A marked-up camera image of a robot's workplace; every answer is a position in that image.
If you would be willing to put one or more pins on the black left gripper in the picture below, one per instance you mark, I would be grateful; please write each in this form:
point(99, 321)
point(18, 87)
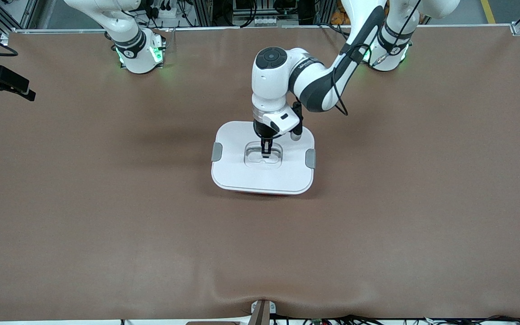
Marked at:
point(260, 129)

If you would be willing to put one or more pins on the white box lid grey latches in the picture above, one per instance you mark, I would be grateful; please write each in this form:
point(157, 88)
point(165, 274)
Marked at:
point(264, 176)

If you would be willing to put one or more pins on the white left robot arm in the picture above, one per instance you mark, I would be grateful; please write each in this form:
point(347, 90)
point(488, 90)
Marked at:
point(318, 81)

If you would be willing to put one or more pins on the translucent pink storage box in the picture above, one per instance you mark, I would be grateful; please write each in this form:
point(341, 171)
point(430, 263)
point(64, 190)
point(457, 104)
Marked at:
point(269, 193)

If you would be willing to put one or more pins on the small white connector strip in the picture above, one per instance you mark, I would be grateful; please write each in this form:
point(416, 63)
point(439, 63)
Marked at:
point(265, 20)

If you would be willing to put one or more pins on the orange packaged items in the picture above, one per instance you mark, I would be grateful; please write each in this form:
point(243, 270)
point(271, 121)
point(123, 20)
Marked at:
point(336, 19)

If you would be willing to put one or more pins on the white power strip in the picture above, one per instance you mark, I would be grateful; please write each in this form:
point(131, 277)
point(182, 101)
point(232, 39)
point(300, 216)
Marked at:
point(167, 12)

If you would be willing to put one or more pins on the brown table mat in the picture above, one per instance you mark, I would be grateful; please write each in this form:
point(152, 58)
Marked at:
point(106, 271)

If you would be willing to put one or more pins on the metal table clamp bracket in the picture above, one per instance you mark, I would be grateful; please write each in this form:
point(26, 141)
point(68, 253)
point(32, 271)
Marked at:
point(262, 313)

